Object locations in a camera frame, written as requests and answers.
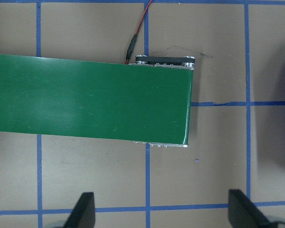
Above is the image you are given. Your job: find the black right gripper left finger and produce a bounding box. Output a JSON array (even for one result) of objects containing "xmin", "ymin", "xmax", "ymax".
[{"xmin": 63, "ymin": 192, "xmax": 95, "ymax": 228}]

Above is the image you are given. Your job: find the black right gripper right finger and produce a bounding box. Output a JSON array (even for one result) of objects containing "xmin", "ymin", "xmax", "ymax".
[{"xmin": 228, "ymin": 189, "xmax": 271, "ymax": 228}]

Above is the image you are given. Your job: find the green conveyor belt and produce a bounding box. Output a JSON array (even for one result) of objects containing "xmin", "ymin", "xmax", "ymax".
[{"xmin": 0, "ymin": 54, "xmax": 193, "ymax": 147}]

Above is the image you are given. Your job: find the red conveyor power cable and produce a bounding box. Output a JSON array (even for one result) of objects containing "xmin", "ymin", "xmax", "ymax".
[{"xmin": 124, "ymin": 0, "xmax": 155, "ymax": 65}]

